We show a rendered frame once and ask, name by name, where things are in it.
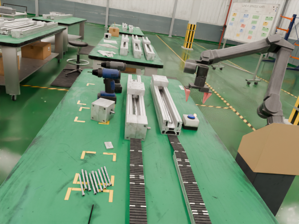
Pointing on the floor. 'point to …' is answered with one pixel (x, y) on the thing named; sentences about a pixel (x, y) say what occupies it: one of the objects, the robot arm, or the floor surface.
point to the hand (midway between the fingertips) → (195, 101)
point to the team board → (249, 26)
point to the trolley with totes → (5, 11)
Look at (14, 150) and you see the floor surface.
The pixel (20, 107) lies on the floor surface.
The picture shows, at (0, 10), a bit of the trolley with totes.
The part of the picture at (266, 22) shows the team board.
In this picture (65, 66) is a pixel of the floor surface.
